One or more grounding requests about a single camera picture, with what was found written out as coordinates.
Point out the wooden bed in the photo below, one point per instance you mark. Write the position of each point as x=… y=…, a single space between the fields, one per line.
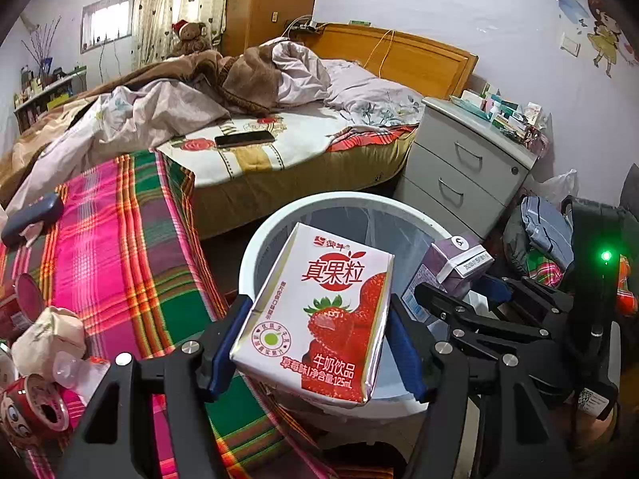
x=424 y=57

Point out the clear bin liner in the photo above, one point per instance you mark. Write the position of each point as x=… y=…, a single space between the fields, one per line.
x=409 y=239

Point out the crushed red cartoon can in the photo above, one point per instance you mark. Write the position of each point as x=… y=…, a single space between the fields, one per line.
x=30 y=414

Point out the window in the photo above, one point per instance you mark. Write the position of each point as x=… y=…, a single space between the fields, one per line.
x=107 y=20

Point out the pile of small boxes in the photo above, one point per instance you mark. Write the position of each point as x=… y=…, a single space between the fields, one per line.
x=504 y=112

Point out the floral bed sheet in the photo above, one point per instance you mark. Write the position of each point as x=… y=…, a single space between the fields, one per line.
x=299 y=144

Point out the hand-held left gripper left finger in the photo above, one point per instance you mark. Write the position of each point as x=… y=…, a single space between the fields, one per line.
x=233 y=342

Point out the cluttered white shelf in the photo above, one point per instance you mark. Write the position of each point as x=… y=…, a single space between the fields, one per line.
x=50 y=92

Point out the white wall switch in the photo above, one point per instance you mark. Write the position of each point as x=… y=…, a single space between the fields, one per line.
x=569 y=44

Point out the cartoon girl wall sticker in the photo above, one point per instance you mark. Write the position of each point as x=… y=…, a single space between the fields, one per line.
x=604 y=30

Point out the pink green plaid blanket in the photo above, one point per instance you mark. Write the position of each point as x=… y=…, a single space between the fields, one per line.
x=125 y=259

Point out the purple milk carton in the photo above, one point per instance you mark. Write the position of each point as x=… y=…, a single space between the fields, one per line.
x=449 y=267

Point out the strawberry milk carton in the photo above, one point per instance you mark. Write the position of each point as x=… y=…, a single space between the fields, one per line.
x=319 y=319

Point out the red drink can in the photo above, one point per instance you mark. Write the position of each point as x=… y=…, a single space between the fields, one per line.
x=20 y=304

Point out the patterned curtain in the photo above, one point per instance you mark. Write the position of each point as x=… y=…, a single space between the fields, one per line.
x=174 y=5

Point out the crumpled tissue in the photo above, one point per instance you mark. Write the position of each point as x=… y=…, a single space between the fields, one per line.
x=47 y=339

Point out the brown teddy bear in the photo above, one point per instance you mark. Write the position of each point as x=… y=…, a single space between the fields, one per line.
x=192 y=40

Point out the power strip with chargers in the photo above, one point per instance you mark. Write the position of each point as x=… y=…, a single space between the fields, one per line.
x=307 y=26

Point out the pale floral pillow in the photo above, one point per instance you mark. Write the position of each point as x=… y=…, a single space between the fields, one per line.
x=369 y=95

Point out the brown fleece blanket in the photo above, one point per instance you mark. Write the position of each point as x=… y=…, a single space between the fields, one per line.
x=239 y=80

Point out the clear plastic cup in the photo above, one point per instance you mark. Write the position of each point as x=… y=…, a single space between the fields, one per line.
x=77 y=376

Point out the white plastic bag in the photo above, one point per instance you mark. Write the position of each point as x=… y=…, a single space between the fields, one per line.
x=556 y=187

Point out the dark blue glasses case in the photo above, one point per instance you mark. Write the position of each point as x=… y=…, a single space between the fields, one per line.
x=32 y=219

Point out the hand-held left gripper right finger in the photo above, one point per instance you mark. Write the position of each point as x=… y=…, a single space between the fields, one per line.
x=407 y=354

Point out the pile of clothes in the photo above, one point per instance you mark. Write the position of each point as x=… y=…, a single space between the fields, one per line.
x=541 y=229

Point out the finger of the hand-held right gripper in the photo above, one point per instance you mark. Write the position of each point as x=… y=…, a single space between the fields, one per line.
x=449 y=312
x=494 y=288

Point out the grey nightstand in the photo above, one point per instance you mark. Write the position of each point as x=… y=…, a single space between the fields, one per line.
x=459 y=169

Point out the pale floral quilt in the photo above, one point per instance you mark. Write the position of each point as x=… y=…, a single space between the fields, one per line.
x=125 y=114

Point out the white trash bin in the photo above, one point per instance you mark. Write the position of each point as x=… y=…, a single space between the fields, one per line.
x=264 y=259

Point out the decorative dry branches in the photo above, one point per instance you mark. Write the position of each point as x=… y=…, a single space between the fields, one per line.
x=42 y=45

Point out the black smartphone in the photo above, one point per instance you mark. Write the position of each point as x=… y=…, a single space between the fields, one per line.
x=244 y=138

